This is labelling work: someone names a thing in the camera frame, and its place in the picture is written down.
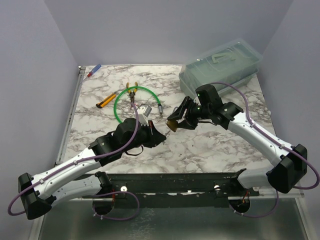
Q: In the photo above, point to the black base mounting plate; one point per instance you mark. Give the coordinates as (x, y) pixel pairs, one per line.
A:
(168, 190)

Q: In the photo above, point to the aluminium side rail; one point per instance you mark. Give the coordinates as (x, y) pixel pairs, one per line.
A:
(70, 117)

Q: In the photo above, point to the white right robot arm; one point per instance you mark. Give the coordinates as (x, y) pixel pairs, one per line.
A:
(286, 167)

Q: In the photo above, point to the yellow handled pliers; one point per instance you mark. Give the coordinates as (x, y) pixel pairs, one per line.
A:
(132, 93)

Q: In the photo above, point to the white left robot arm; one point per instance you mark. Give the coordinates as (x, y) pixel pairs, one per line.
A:
(40, 192)

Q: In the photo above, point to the yellow black utility knife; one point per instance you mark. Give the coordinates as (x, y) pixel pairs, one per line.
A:
(106, 101)

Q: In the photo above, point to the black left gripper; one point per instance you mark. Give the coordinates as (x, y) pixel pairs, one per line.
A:
(155, 137)

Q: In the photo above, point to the translucent green plastic toolbox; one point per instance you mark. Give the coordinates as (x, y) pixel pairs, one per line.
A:
(233, 63)

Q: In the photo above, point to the brass padlock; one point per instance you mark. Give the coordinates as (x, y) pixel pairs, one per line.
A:
(172, 125)

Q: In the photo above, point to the blue red screwdriver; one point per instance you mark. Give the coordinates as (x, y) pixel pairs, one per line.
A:
(95, 69)

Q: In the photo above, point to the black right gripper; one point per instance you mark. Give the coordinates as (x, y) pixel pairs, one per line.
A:
(185, 104)

